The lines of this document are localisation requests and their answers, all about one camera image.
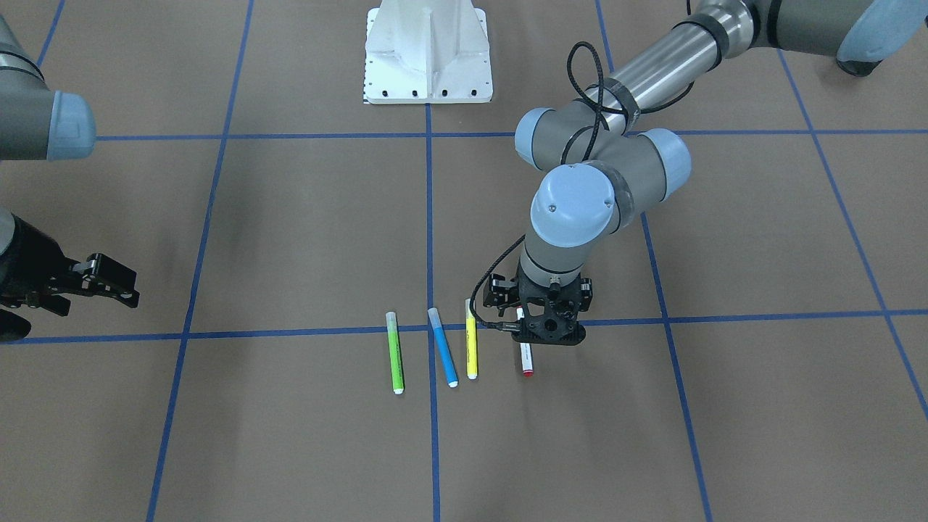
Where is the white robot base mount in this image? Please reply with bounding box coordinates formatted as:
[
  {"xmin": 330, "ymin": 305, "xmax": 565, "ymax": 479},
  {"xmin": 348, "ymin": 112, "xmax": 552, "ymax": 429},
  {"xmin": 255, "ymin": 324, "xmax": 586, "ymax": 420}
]
[{"xmin": 362, "ymin": 1, "xmax": 494, "ymax": 104}]

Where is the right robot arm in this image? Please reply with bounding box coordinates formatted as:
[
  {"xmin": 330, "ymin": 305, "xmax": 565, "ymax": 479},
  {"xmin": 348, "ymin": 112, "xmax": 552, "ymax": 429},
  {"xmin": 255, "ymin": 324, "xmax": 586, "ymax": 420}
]
[{"xmin": 1, "ymin": 20, "xmax": 140, "ymax": 343}]

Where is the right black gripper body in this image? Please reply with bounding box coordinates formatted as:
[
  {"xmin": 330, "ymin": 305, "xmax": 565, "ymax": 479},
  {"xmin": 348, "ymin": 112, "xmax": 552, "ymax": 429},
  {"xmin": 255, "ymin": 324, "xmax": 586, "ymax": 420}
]
[{"xmin": 1, "ymin": 215, "xmax": 78, "ymax": 317}]

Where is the black mesh pen cup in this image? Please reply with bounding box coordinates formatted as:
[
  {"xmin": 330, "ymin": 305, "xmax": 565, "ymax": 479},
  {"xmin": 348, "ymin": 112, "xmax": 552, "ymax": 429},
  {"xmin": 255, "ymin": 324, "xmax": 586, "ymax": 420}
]
[{"xmin": 835, "ymin": 57, "xmax": 882, "ymax": 78}]

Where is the red marker pen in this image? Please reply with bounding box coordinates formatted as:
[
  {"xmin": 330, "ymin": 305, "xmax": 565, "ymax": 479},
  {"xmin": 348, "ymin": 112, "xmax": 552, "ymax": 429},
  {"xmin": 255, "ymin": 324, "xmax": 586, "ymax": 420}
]
[{"xmin": 519, "ymin": 341, "xmax": 534, "ymax": 378}]

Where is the green highlighter pen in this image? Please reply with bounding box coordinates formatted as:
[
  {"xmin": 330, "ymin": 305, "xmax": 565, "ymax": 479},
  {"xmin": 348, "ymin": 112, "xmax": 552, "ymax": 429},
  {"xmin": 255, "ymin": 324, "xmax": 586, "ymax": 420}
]
[{"xmin": 385, "ymin": 311, "xmax": 405, "ymax": 394}]

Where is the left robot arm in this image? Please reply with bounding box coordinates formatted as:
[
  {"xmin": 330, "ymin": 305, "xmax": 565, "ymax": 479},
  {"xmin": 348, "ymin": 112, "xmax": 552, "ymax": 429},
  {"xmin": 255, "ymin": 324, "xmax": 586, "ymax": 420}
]
[{"xmin": 476, "ymin": 1, "xmax": 926, "ymax": 320}]

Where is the blue marker pen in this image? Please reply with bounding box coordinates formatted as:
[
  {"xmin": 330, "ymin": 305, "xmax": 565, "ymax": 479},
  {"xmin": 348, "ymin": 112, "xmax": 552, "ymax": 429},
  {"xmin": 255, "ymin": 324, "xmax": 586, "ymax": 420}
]
[{"xmin": 427, "ymin": 307, "xmax": 460, "ymax": 389}]

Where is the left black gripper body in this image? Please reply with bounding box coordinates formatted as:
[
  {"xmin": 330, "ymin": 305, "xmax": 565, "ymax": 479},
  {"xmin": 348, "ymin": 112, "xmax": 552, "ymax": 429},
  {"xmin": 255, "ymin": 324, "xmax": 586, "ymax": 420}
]
[{"xmin": 484, "ymin": 265, "xmax": 593, "ymax": 318}]

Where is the yellow highlighter pen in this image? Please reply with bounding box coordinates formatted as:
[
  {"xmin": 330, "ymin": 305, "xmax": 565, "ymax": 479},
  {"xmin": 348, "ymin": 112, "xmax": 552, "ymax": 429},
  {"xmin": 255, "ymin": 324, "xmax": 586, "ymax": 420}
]
[{"xmin": 465, "ymin": 298, "xmax": 479, "ymax": 380}]

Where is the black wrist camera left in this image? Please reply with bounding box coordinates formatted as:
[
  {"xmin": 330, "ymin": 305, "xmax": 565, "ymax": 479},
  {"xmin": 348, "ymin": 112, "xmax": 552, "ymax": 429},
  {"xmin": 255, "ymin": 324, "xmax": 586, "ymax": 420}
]
[{"xmin": 511, "ymin": 304, "xmax": 587, "ymax": 347}]

